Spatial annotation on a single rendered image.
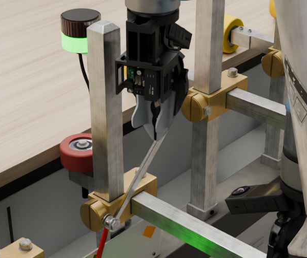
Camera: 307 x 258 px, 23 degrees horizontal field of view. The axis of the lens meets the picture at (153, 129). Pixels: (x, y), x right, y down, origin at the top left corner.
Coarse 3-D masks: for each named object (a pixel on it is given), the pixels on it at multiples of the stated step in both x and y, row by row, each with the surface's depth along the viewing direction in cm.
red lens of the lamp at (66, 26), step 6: (60, 18) 109; (96, 18) 109; (60, 24) 110; (66, 24) 108; (72, 24) 108; (78, 24) 107; (84, 24) 108; (90, 24) 108; (66, 30) 109; (72, 30) 108; (78, 30) 108; (84, 30) 108; (78, 36) 108; (84, 36) 108
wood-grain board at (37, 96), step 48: (0, 0) 194; (48, 0) 194; (96, 0) 194; (192, 0) 194; (240, 0) 194; (0, 48) 166; (48, 48) 166; (192, 48) 166; (240, 48) 166; (0, 96) 146; (48, 96) 146; (0, 144) 129; (48, 144) 129
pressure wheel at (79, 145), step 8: (72, 136) 131; (80, 136) 131; (88, 136) 131; (64, 144) 128; (72, 144) 129; (80, 144) 128; (88, 144) 128; (64, 152) 126; (72, 152) 126; (80, 152) 126; (88, 152) 126; (64, 160) 127; (72, 160) 126; (80, 160) 125; (88, 160) 126; (72, 168) 127; (80, 168) 126; (88, 168) 126; (88, 192) 133
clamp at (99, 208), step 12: (144, 180) 125; (156, 180) 126; (156, 192) 127; (84, 204) 120; (96, 204) 119; (108, 204) 119; (84, 216) 121; (96, 216) 118; (120, 216) 122; (132, 216) 124; (96, 228) 120
